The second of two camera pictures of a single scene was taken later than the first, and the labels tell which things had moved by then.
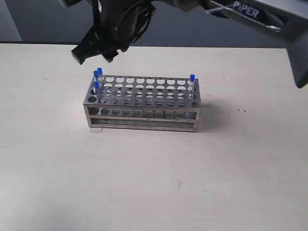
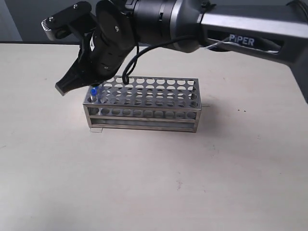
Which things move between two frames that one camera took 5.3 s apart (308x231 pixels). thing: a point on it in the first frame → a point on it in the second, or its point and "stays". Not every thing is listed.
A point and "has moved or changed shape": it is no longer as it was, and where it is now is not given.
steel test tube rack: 143,103 stays
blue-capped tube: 191,88 → 94,95
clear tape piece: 96,130 stays
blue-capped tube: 99,73 has moved or changed shape
